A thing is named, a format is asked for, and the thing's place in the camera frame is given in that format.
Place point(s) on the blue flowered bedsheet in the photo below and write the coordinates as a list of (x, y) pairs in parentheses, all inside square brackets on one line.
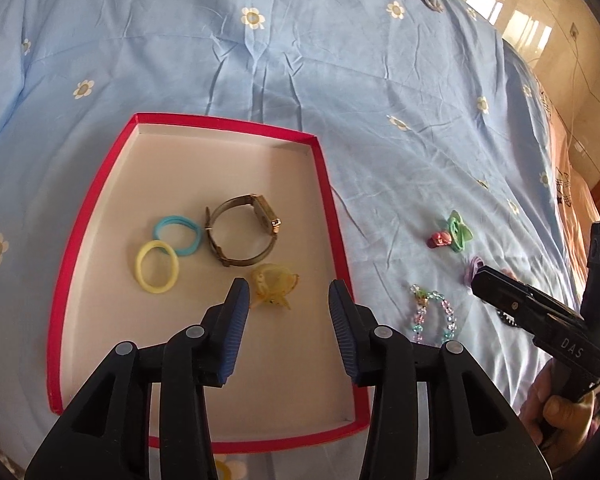
[(330, 60)]

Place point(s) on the yellow hair claw clip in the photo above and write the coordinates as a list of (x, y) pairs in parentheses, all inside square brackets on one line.
[(272, 280)]

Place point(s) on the red shallow box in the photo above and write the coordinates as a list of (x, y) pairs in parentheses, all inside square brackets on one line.
[(180, 350)]

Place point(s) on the pink printed blanket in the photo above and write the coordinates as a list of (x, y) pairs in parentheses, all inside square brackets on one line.
[(575, 220)]

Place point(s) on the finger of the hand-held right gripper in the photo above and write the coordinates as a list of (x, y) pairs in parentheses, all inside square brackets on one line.
[(500, 295)]

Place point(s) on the person's right hand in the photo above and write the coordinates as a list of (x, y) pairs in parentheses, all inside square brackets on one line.
[(565, 412)]

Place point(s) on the gold mesh band wristwatch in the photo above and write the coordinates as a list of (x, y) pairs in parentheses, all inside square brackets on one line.
[(267, 212)]

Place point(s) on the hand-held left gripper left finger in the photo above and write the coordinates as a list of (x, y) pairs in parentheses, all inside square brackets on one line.
[(234, 332)]

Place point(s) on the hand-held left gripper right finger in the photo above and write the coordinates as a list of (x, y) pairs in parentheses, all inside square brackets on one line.
[(343, 335)]

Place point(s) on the pink hair clip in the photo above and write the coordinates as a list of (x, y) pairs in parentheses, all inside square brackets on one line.
[(439, 239)]

